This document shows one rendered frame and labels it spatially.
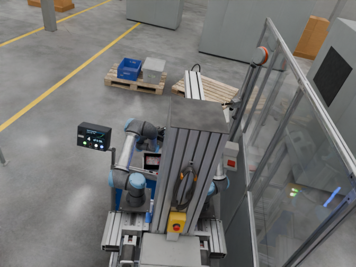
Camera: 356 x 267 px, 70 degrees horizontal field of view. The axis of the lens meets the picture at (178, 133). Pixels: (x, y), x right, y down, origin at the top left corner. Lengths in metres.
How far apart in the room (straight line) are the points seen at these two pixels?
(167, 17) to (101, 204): 7.33
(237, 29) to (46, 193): 6.15
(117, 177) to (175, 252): 0.64
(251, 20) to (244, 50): 0.79
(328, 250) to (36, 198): 3.49
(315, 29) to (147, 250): 9.21
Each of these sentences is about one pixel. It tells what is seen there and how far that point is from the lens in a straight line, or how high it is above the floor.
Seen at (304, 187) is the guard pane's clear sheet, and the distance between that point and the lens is 1.49.
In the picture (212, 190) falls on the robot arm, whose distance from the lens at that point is 1.85.
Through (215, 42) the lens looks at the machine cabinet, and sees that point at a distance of 7.74.
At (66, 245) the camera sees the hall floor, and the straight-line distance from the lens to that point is 3.03.
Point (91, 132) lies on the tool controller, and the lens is 2.24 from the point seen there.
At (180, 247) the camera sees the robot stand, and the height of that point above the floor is 1.23.
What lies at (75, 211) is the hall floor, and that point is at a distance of 3.23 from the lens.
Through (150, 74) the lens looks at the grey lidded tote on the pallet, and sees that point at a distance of 5.23.
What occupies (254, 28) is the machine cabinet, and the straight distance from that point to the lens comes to 7.64.
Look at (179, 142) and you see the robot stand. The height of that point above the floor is 1.95.
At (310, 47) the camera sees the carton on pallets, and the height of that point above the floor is 0.36.
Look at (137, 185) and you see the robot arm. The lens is 1.78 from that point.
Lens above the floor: 2.63
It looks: 38 degrees down
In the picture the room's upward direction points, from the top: 12 degrees clockwise
